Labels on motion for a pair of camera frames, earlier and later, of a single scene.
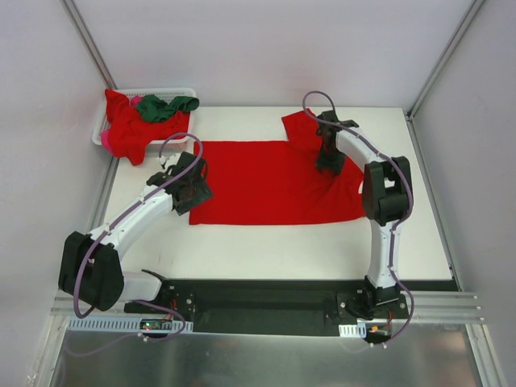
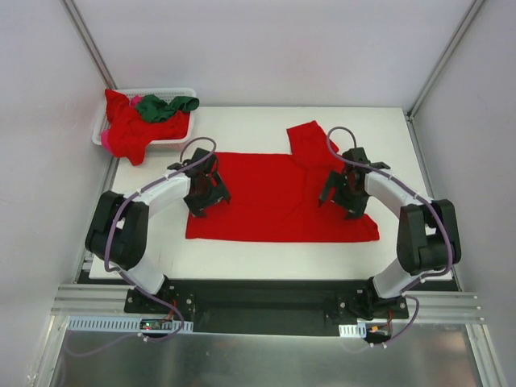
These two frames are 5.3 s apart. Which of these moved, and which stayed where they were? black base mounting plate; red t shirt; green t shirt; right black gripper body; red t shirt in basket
Moved: right black gripper body; red t shirt
Stayed: green t shirt; red t shirt in basket; black base mounting plate
